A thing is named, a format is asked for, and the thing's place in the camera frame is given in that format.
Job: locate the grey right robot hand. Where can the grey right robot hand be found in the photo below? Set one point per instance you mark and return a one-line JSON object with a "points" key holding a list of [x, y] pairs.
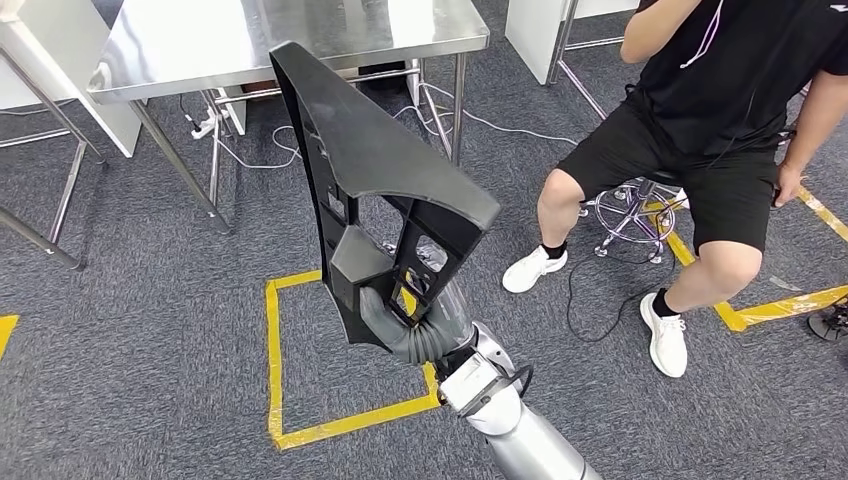
{"points": [[378, 321]]}

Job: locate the white power strip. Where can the white power strip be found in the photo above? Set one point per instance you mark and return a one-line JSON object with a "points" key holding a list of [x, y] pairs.
{"points": [[205, 126]]}

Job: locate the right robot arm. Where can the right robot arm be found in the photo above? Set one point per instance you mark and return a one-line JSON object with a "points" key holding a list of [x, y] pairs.
{"points": [[536, 450]]}

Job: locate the black box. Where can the black box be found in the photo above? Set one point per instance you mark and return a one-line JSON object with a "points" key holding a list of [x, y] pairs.
{"points": [[381, 76]]}

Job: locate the black plastic car part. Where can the black plastic car part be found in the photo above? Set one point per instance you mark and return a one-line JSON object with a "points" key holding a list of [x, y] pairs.
{"points": [[371, 146]]}

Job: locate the stainless steel table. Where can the stainless steel table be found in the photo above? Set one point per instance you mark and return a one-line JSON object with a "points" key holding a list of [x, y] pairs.
{"points": [[265, 33], [563, 33], [69, 189]]}

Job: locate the yellow floor tape square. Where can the yellow floor tape square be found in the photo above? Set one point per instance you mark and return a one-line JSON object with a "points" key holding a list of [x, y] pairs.
{"points": [[273, 364]]}

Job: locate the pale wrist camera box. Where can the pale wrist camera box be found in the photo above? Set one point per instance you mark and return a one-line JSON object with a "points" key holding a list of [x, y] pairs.
{"points": [[470, 381]]}

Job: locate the chrome stool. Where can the chrome stool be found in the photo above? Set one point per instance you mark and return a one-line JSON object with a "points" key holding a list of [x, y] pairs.
{"points": [[636, 199]]}

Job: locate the person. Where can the person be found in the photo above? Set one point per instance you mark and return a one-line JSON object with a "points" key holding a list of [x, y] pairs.
{"points": [[729, 66]]}

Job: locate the white partition panel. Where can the white partition panel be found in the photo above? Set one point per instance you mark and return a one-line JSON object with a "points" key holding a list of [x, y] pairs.
{"points": [[530, 33], [53, 46]]}

